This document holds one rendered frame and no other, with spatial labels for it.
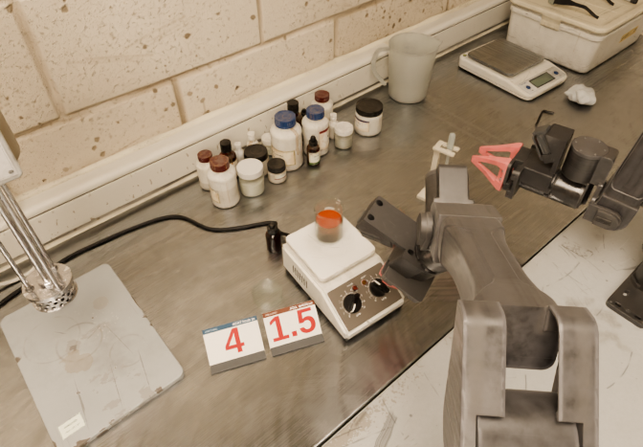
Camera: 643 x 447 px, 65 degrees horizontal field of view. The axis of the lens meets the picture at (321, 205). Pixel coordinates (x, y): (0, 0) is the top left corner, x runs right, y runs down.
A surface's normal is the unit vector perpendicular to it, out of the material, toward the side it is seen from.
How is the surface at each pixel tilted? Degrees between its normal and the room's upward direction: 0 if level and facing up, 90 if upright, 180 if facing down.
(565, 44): 94
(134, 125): 90
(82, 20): 90
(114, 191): 90
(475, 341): 40
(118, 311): 0
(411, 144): 0
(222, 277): 0
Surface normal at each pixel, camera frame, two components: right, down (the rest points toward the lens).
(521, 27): -0.76, 0.50
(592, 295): 0.00, -0.72
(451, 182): -0.04, -0.36
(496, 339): -0.06, -0.11
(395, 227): 0.26, -0.32
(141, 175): 0.65, 0.53
